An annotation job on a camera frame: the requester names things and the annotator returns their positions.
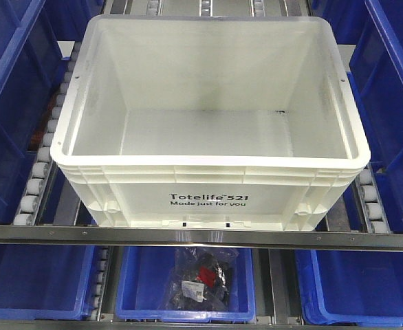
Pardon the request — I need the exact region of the white Totelife plastic tote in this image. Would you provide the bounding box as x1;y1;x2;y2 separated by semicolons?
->
51;14;371;232

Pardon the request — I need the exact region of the blue bin lower middle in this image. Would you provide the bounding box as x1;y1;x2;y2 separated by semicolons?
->
116;247;256;323

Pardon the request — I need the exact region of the blue bin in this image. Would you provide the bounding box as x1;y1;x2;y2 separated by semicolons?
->
295;250;403;327
350;1;403;231
0;1;62;223
0;244;101;320
116;247;256;323

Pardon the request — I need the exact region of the blue bin lower right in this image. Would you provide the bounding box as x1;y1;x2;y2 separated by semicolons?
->
295;250;403;327

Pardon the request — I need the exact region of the blue bin upper left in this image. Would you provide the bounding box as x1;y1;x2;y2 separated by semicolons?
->
0;1;62;223

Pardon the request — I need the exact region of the blue bin lower left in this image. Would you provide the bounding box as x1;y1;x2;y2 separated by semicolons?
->
0;244;101;320

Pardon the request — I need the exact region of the blue bin upper right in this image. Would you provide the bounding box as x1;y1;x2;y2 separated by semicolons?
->
350;1;403;231

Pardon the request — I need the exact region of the plastic bag of black parts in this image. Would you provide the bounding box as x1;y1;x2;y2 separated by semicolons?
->
160;247;239;311

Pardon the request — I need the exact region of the lower white roller track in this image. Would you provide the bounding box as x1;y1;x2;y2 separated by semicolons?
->
88;246;110;321

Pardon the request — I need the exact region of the white roller track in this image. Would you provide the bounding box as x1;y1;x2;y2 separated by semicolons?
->
353;164;393;234
12;41;82;226
88;246;110;321

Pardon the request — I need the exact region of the left white roller track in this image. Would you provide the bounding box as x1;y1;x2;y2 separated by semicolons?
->
12;41;82;226

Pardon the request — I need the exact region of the right white roller track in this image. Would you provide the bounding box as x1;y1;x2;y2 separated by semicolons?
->
353;164;393;234

